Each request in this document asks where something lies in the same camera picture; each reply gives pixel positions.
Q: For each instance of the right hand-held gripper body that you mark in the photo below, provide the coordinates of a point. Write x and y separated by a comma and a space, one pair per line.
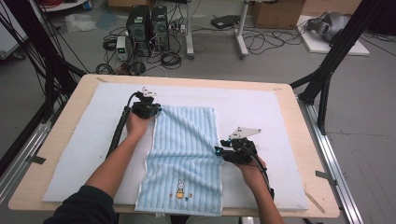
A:
241, 154

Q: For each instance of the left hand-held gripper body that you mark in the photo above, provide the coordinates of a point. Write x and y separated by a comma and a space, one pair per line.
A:
144, 107

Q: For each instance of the blue striped towel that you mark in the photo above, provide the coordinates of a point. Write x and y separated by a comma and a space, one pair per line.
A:
183, 155

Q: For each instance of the person's left hand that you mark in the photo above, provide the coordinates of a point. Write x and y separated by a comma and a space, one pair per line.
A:
137, 126

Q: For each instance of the person's right hand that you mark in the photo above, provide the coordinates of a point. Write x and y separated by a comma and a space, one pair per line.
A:
253, 175

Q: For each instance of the white foam mat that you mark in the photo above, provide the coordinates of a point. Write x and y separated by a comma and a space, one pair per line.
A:
249, 109

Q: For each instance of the wooden table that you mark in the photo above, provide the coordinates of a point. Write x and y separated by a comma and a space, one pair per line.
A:
292, 124

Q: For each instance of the white power supply box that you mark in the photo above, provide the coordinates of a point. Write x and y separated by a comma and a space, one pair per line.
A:
121, 48

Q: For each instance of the narrow black computer tower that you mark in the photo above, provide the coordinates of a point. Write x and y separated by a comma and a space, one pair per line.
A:
160, 28

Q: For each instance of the wide black computer tower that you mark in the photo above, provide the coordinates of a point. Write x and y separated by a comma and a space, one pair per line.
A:
138, 29

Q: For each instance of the white desk leg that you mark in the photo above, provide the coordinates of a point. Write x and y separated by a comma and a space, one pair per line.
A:
241, 34
189, 31

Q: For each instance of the thin wooden strip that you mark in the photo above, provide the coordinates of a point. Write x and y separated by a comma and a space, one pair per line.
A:
314, 201

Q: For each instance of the clear plastic bag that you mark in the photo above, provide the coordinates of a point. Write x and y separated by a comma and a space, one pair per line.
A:
79, 22

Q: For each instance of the black flat device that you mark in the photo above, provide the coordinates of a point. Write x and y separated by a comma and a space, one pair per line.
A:
224, 21

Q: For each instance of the person's dark sleeve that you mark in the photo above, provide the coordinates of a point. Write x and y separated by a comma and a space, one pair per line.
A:
84, 208

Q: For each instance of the white floor board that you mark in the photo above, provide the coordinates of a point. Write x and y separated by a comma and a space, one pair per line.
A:
314, 45

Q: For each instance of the brown cardboard box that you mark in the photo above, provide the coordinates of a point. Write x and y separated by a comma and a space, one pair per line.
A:
277, 14

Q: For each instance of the white cabinet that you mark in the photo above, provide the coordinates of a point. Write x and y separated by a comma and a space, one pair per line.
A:
9, 34

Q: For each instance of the grey headset device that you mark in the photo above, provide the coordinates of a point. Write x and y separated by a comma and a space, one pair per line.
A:
331, 25

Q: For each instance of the grey metal bracket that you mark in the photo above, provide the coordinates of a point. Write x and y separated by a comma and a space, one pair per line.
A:
325, 176

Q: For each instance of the aluminium rail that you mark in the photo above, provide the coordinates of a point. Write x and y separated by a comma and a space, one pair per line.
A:
28, 149
330, 161

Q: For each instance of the black metal frame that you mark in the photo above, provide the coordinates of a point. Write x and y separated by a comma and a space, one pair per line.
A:
37, 46
339, 46

